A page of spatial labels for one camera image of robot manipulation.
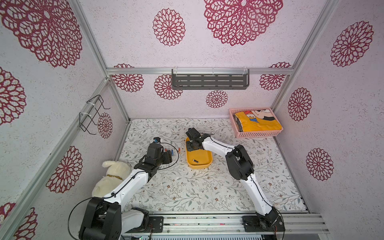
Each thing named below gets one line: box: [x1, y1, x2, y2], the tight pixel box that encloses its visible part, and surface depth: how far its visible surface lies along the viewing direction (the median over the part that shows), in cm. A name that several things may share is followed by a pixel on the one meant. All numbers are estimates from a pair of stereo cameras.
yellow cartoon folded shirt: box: [229, 107, 284, 138], surface depth 109 cm
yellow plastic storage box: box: [185, 137, 213, 170], surface depth 99 cm
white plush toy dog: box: [92, 160, 132, 198], surface depth 84 cm
